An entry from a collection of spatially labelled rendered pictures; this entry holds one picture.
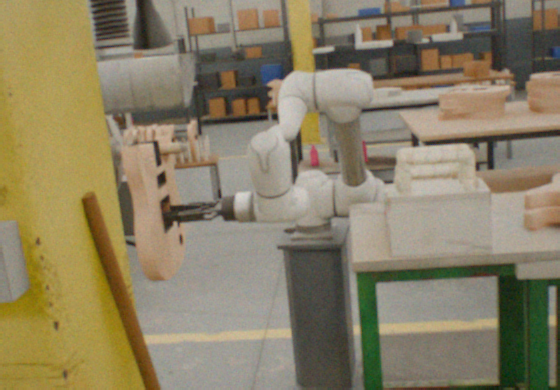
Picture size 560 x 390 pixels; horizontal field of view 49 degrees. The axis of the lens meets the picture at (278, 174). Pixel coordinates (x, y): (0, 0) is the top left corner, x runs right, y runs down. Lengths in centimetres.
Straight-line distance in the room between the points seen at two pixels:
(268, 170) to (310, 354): 134
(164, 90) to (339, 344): 148
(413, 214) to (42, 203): 113
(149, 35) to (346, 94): 68
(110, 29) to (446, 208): 103
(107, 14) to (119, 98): 23
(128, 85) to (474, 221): 101
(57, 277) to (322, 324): 200
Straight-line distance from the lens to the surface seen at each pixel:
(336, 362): 282
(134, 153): 167
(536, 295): 187
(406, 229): 173
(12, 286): 80
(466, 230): 175
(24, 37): 82
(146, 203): 172
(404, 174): 170
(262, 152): 162
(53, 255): 83
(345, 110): 217
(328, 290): 267
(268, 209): 173
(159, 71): 174
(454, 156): 170
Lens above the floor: 156
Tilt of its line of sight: 13 degrees down
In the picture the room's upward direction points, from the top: 6 degrees counter-clockwise
